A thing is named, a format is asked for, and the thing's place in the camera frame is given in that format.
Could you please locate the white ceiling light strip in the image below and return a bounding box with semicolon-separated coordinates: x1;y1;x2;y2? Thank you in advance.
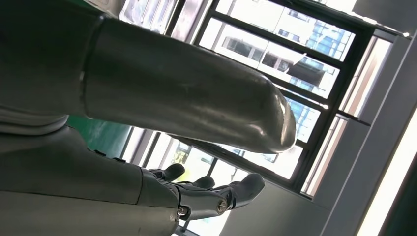
355;107;417;236

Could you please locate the green conveyor belt aluminium frame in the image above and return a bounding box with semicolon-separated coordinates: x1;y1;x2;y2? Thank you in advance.
66;116;132;159

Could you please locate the black window frame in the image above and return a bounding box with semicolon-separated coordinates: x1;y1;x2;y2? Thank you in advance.
119;0;375;236

